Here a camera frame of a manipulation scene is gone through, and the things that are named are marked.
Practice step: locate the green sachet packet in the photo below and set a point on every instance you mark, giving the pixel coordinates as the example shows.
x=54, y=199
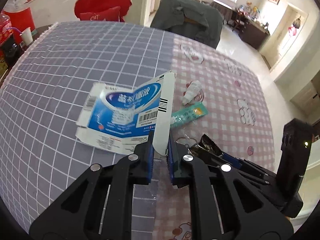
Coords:
x=188, y=114

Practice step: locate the clear plastic film wrapper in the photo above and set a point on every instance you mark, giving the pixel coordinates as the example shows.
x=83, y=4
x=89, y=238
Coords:
x=161, y=187

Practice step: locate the small white plastic bottle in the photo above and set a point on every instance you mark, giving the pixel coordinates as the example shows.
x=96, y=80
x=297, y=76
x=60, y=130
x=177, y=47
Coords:
x=193, y=89

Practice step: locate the dark wooden desk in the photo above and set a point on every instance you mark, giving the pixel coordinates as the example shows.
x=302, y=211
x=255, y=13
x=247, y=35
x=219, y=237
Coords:
x=248, y=30

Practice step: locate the red gift box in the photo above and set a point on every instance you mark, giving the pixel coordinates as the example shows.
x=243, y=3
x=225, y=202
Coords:
x=21, y=19

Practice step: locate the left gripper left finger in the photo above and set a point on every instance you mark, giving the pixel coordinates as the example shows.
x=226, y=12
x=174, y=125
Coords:
x=98, y=205

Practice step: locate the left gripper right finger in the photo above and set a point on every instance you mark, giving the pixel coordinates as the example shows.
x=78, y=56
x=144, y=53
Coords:
x=223, y=204

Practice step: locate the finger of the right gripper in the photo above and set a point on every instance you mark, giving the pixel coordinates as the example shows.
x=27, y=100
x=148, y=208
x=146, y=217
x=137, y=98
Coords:
x=233, y=161
x=253, y=173

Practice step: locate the white paper cup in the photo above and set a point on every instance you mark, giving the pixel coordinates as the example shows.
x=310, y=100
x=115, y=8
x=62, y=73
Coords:
x=26, y=36

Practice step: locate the black snack wrapper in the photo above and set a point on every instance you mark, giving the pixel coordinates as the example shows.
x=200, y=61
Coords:
x=206, y=148

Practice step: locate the blue white medicine box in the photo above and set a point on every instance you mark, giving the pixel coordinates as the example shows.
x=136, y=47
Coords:
x=117, y=119

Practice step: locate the chair with grey jacket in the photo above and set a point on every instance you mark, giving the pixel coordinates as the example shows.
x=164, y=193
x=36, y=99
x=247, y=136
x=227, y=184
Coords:
x=190, y=19

